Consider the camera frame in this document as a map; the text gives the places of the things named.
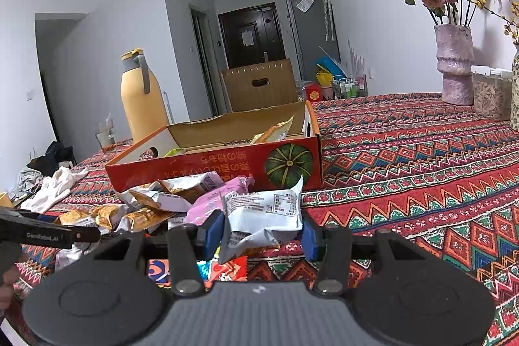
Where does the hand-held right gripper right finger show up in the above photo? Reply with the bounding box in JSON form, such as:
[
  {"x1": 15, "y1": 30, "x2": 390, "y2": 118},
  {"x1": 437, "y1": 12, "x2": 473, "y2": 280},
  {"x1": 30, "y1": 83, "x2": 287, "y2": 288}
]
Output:
[{"x1": 300, "y1": 214, "x2": 427, "y2": 296}]

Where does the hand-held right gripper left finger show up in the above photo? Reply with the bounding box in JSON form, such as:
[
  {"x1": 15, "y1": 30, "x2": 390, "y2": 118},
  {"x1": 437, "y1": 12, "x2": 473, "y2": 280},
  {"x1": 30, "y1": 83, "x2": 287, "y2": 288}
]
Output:
[{"x1": 93, "y1": 210, "x2": 226, "y2": 298}]

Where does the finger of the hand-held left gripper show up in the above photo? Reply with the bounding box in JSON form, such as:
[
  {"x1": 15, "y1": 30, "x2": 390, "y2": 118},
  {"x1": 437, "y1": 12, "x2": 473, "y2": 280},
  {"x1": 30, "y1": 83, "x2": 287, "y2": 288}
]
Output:
[{"x1": 0, "y1": 207, "x2": 56, "y2": 226}]

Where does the pink snack packet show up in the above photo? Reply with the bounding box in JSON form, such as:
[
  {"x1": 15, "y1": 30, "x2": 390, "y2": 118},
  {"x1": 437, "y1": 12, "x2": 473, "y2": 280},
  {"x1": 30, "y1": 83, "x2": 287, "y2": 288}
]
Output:
[{"x1": 186, "y1": 176, "x2": 255, "y2": 226}]

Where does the grey white snack packet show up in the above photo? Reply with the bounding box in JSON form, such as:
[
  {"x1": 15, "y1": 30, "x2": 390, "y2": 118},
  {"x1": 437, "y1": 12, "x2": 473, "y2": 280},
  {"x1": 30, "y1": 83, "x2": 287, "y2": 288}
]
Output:
[{"x1": 219, "y1": 176, "x2": 305, "y2": 265}]

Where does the orange cardboard box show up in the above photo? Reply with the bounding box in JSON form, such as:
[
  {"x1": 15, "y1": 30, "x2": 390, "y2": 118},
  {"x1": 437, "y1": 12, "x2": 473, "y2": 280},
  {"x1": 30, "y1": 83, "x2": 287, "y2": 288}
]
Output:
[{"x1": 104, "y1": 100, "x2": 324, "y2": 193}]

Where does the gold red snack packet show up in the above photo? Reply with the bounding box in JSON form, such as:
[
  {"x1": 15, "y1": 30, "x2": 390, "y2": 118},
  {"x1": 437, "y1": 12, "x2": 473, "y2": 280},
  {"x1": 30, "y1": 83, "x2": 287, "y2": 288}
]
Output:
[{"x1": 249, "y1": 115, "x2": 295, "y2": 144}]

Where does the person's left hand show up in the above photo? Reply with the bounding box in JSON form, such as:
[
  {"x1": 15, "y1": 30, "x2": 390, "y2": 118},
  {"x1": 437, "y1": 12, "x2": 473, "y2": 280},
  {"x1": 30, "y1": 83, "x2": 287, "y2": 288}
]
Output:
[{"x1": 0, "y1": 265, "x2": 20, "y2": 316}]

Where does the grey crumpled cloth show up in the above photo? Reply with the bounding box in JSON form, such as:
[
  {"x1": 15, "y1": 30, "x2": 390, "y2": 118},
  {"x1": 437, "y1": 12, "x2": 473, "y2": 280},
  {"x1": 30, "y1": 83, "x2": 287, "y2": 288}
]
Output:
[{"x1": 10, "y1": 168, "x2": 43, "y2": 203}]

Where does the white cloth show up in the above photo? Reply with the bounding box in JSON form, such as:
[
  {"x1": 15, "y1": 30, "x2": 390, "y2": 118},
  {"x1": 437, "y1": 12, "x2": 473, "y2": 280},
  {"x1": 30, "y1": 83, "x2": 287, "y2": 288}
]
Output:
[{"x1": 20, "y1": 166, "x2": 90, "y2": 214}]

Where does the red packet with blue label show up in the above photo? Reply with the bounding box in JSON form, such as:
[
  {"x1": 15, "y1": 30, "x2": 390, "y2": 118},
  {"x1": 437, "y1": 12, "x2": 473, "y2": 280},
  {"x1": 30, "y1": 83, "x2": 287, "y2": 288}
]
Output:
[{"x1": 148, "y1": 256, "x2": 248, "y2": 286}]

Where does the pile of white cracker packets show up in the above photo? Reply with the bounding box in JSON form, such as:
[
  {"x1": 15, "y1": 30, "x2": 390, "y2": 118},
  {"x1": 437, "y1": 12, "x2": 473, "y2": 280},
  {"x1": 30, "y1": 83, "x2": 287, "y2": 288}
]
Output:
[{"x1": 54, "y1": 172, "x2": 224, "y2": 269}]

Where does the dark clothes pile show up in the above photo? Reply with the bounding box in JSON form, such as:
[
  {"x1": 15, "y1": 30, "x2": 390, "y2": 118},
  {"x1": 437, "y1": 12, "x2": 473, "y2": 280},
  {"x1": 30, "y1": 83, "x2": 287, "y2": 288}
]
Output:
[{"x1": 26, "y1": 141, "x2": 78, "y2": 178}]

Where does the clear drinking glass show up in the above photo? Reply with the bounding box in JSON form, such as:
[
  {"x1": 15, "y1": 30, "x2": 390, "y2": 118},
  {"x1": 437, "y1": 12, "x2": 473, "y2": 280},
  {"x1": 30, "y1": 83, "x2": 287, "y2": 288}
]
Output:
[{"x1": 94, "y1": 115, "x2": 116, "y2": 152}]

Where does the yellow thermos jug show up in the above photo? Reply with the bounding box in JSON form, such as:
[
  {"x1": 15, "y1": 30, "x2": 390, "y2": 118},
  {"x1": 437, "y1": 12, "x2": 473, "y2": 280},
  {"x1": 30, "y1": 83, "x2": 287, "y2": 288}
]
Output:
[{"x1": 120, "y1": 48, "x2": 170, "y2": 144}]

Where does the brown cardboard box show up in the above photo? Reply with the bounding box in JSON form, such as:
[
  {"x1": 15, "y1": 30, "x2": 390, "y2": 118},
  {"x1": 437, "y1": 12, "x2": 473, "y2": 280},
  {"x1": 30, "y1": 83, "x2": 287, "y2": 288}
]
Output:
[{"x1": 220, "y1": 59, "x2": 298, "y2": 113}]

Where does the red gift box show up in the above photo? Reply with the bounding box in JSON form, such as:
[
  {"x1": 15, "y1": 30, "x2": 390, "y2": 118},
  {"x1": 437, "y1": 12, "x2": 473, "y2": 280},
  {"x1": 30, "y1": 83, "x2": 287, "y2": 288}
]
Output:
[{"x1": 305, "y1": 82, "x2": 324, "y2": 101}]

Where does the grey interior door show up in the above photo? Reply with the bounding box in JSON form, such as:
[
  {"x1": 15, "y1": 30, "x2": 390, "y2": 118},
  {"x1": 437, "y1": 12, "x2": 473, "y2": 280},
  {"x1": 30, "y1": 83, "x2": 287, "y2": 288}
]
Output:
[{"x1": 190, "y1": 6, "x2": 220, "y2": 115}]

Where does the blue plastic dustpan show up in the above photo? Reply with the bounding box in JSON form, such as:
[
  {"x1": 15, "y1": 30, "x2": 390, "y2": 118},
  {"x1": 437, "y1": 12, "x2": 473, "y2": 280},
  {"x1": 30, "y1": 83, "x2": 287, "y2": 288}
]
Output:
[{"x1": 316, "y1": 46, "x2": 349, "y2": 75}]

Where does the pink feathery decoration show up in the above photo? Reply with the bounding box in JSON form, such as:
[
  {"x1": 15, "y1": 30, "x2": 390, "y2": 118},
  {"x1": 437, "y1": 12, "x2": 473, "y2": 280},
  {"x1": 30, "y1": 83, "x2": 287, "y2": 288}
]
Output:
[{"x1": 348, "y1": 40, "x2": 368, "y2": 77}]

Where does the grey refrigerator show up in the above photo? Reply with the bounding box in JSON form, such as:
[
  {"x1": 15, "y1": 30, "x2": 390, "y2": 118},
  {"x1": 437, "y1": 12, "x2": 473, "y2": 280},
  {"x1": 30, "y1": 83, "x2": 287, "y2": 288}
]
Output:
[{"x1": 286, "y1": 0, "x2": 341, "y2": 81}]

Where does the dark entrance door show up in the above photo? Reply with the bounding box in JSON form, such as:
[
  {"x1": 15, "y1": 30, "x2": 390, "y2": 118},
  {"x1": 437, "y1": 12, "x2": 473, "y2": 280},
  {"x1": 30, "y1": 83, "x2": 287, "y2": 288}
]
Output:
[{"x1": 218, "y1": 3, "x2": 286, "y2": 69}]

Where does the pink textured vase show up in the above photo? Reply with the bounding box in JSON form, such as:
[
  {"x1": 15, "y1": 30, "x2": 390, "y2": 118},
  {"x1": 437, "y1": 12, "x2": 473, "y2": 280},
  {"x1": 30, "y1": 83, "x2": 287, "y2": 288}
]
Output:
[{"x1": 434, "y1": 24, "x2": 475, "y2": 106}]

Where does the white folded umbrella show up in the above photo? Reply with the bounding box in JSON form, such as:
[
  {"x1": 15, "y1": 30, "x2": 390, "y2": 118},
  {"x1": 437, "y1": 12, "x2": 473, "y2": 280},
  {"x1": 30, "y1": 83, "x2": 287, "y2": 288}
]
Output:
[{"x1": 320, "y1": 0, "x2": 335, "y2": 42}]

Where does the clear food storage container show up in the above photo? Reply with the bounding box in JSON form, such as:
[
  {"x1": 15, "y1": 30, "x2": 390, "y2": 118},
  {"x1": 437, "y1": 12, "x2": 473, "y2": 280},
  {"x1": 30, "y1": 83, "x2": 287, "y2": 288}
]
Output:
[{"x1": 470, "y1": 65, "x2": 513, "y2": 122}]

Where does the floral slim vase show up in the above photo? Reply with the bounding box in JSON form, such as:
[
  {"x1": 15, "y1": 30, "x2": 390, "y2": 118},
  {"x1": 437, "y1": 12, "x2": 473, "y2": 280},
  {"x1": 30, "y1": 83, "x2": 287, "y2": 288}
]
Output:
[{"x1": 510, "y1": 44, "x2": 519, "y2": 132}]

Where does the wire rack with bottles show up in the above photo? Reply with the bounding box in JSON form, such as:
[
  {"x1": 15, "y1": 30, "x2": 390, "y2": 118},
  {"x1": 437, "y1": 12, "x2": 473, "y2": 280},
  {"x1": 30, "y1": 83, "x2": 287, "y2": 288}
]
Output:
[{"x1": 332, "y1": 74, "x2": 369, "y2": 99}]

